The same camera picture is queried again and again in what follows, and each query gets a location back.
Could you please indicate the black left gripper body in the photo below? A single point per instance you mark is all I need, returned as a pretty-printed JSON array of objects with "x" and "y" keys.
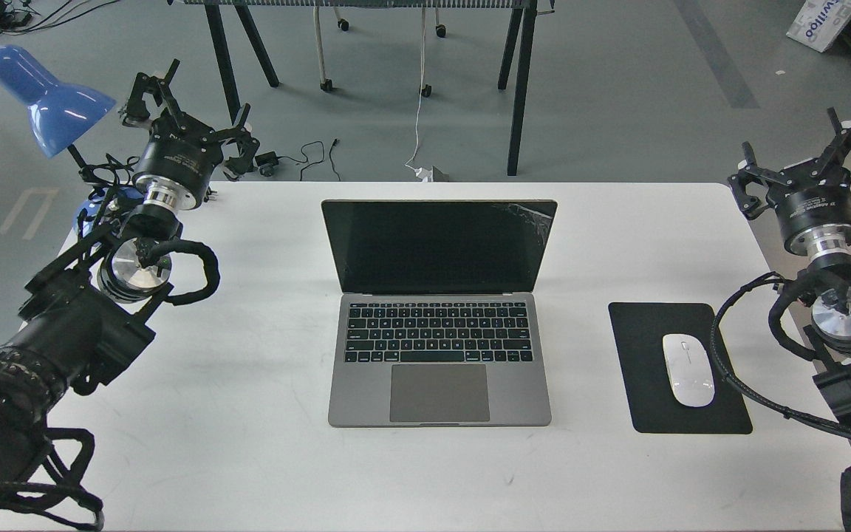
[{"x": 179, "y": 159}]

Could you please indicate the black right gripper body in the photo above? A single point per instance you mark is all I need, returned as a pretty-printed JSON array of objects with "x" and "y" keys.
[{"x": 810, "y": 204}]

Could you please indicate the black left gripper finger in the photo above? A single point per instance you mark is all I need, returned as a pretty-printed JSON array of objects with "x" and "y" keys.
[
  {"x": 235, "y": 167},
  {"x": 133, "y": 113}
]

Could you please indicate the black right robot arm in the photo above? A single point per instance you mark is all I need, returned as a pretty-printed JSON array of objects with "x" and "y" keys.
[{"x": 812, "y": 314}]

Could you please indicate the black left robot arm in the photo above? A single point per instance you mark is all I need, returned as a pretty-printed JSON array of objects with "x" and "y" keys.
[{"x": 87, "y": 317}]

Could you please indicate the blue desk lamp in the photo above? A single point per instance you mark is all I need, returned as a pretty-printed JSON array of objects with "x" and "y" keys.
[{"x": 59, "y": 113}]

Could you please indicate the white cardboard box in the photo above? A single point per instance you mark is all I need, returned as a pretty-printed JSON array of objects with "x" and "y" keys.
[{"x": 818, "y": 23}]

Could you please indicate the black mouse pad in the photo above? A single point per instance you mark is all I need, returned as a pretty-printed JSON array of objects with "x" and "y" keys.
[{"x": 639, "y": 329}]

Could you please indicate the white computer mouse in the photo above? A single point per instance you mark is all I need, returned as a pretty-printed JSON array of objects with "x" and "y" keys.
[{"x": 688, "y": 369}]

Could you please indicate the grey open laptop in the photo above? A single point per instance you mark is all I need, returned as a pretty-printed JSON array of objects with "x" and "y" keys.
[{"x": 438, "y": 325}]

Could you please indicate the black power adapter with cable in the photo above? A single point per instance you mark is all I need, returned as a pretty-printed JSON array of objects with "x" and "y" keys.
[{"x": 265, "y": 164}]

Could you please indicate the black metal table frame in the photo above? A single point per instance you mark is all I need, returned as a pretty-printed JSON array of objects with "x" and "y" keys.
[{"x": 389, "y": 48}]

